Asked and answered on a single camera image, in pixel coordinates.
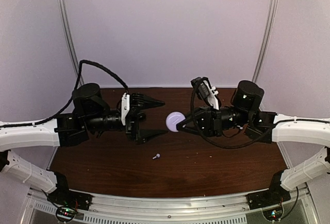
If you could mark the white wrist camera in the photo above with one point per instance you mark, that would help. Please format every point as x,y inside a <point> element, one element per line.
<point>130,104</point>
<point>206,92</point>

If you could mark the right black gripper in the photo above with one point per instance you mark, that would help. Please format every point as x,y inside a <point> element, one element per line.
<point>209,121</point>

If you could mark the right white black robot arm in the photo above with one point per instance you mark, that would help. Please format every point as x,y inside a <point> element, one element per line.
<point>261,126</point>

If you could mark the small circuit board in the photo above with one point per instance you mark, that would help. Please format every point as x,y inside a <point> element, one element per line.
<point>64,213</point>
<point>273,214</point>

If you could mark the lavender charging case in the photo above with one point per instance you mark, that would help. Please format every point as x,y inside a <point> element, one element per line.
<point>173,119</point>

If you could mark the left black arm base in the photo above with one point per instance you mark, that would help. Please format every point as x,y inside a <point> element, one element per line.
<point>62,195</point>

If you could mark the left small circuit board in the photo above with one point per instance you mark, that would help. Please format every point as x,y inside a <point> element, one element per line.
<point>64,213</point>

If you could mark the right small circuit board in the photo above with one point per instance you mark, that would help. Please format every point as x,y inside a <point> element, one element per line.
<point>273,214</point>

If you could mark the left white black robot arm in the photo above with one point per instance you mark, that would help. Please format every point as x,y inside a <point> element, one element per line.
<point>91,115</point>

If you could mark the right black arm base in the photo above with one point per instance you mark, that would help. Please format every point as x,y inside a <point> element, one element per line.
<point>274,195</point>

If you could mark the right aluminium frame post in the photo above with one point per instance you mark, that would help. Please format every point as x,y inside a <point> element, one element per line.
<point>273,4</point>

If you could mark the front aluminium rail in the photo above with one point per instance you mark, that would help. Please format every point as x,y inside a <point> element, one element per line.
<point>233,208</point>

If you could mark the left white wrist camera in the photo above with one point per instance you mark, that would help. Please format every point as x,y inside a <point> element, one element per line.
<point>130,104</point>

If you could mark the left aluminium frame post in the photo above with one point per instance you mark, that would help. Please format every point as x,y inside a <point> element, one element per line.
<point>68,35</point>

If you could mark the aluminium frame post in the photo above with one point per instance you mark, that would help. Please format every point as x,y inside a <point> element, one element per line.
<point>68,35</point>
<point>273,4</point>

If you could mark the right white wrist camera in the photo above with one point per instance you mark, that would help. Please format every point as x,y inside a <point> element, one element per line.
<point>206,92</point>

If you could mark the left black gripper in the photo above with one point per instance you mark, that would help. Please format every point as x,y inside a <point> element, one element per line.
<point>132,129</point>

